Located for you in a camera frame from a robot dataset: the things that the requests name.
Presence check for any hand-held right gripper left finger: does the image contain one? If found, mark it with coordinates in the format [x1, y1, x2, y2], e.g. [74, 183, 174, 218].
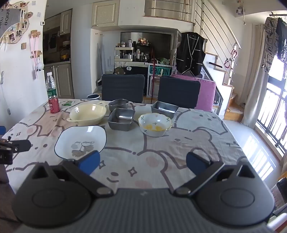
[31, 151, 114, 198]

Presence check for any white square plate black rim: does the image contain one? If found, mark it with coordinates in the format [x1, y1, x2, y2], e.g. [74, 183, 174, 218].
[54, 125, 107, 160]

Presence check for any round steel bowl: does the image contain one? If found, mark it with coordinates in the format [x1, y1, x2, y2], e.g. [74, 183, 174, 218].
[109, 99, 129, 112]

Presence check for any black vest white trim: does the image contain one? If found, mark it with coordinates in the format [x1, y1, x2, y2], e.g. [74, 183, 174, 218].
[175, 32, 206, 77]

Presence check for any clear water bottle green label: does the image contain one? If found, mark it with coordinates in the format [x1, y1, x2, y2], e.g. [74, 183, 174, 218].
[46, 72, 57, 99]

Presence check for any patterned hanging garment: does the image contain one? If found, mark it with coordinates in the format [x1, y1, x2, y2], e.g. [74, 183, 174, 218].
[261, 17, 279, 73]

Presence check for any cream upper cabinet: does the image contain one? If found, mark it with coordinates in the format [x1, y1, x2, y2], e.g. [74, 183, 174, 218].
[91, 0, 120, 28]

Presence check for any black hanging shirt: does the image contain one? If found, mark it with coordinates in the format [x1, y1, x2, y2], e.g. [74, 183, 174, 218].
[275, 17, 287, 80]

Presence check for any red drink can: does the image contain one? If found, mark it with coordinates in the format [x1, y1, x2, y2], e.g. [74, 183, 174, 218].
[48, 96, 60, 114]

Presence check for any teal sign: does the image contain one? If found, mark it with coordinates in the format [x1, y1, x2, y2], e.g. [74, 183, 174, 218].
[147, 65, 172, 77]

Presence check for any metal stair railing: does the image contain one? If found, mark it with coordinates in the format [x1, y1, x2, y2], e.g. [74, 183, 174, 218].
[195, 0, 242, 74]

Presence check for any beige curtain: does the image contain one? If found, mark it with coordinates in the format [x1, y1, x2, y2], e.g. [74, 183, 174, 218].
[241, 23, 269, 129]

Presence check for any bear printed tablecloth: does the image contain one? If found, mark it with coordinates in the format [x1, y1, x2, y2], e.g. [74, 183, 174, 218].
[1, 99, 265, 195]

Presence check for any wall photo collage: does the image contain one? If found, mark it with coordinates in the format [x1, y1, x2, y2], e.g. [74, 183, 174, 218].
[0, 1, 29, 44]

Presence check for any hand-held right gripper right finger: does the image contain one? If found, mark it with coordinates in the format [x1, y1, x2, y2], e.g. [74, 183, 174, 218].
[174, 152, 257, 197]

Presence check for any white storage trolley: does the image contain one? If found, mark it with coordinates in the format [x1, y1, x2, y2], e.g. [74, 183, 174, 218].
[114, 47, 135, 74]

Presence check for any floral ceramic bowl yellow rim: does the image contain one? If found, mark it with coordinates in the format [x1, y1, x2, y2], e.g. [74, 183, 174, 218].
[138, 113, 173, 137]

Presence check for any cream oval baking dish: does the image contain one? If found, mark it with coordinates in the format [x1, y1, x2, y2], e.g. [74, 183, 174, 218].
[67, 100, 107, 126]

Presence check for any square steel bowl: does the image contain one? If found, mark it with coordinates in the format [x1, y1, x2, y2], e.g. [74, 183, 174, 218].
[151, 101, 179, 119]
[108, 108, 135, 132]

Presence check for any black barred window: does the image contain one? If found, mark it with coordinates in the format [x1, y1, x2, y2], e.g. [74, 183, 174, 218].
[256, 76, 287, 157]

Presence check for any black letter board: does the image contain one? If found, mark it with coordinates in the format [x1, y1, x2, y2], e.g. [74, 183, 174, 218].
[113, 65, 148, 76]

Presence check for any pink chair cushion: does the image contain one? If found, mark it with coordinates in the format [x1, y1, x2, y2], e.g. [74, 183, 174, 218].
[171, 74, 216, 112]

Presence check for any cream kitchen base cabinet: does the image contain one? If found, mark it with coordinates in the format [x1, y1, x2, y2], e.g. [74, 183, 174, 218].
[44, 63, 74, 99]

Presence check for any dark grey chair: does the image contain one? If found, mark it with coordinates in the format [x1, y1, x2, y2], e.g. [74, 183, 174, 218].
[101, 74, 146, 103]
[157, 77, 201, 109]

